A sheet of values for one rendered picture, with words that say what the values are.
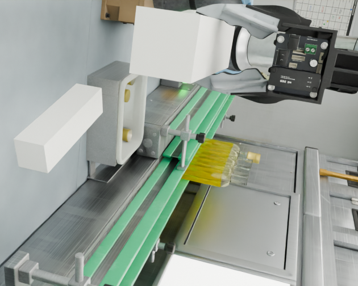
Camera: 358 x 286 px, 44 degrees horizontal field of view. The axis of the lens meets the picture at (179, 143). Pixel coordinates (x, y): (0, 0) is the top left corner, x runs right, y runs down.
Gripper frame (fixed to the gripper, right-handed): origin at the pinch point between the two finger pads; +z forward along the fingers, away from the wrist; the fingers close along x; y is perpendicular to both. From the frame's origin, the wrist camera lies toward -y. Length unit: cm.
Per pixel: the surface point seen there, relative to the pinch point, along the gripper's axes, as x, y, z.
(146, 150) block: 35, -66, 25
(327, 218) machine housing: 53, -94, -32
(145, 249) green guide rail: 50, -39, 14
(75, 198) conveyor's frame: 41, -38, 32
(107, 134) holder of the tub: 26, -45, 29
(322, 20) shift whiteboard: -35, -660, -43
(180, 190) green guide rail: 46, -68, 14
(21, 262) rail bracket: 36.2, -1.7, 23.1
